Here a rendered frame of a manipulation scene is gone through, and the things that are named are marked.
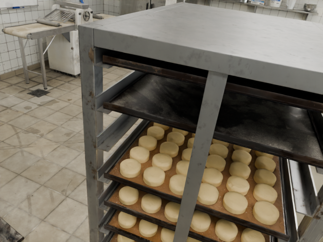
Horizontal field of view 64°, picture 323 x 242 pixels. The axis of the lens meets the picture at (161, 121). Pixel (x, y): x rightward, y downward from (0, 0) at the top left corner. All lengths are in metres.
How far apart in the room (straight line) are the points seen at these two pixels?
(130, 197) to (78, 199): 1.97
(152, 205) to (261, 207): 0.25
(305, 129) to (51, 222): 2.21
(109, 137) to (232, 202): 0.30
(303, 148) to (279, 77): 0.17
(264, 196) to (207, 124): 0.25
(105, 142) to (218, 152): 0.30
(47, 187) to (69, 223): 0.50
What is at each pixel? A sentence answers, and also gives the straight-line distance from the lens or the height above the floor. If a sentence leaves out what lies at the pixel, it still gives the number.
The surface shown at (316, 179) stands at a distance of 2.27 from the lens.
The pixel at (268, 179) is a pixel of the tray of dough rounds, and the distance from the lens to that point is 0.67.
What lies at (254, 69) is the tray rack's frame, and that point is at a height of 1.81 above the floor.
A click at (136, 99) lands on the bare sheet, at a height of 1.67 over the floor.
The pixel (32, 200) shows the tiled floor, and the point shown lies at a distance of 2.69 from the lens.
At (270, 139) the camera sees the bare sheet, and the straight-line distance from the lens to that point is 0.50.
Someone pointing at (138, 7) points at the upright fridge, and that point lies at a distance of 5.65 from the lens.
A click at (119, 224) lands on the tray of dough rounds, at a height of 1.31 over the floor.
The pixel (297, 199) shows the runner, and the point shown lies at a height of 1.58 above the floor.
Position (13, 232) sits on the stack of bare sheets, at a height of 0.02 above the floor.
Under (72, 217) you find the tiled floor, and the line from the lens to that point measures 2.49.
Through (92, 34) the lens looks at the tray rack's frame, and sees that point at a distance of 0.46.
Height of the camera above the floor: 1.91
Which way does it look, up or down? 30 degrees down
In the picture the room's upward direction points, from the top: 7 degrees clockwise
